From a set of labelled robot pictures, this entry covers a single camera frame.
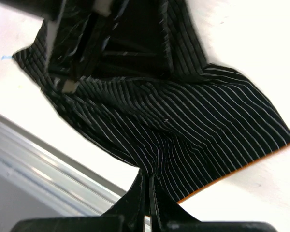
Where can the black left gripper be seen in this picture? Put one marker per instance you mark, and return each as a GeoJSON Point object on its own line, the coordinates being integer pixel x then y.
{"type": "Point", "coordinates": [65, 42]}

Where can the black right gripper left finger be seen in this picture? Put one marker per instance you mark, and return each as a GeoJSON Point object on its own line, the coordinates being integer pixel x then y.
{"type": "Point", "coordinates": [126, 215]}

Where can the black striped underwear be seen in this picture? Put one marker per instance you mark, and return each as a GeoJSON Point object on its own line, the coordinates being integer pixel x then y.
{"type": "Point", "coordinates": [144, 92]}

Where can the aluminium front rail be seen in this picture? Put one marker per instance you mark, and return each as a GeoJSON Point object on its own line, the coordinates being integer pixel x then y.
{"type": "Point", "coordinates": [52, 177]}

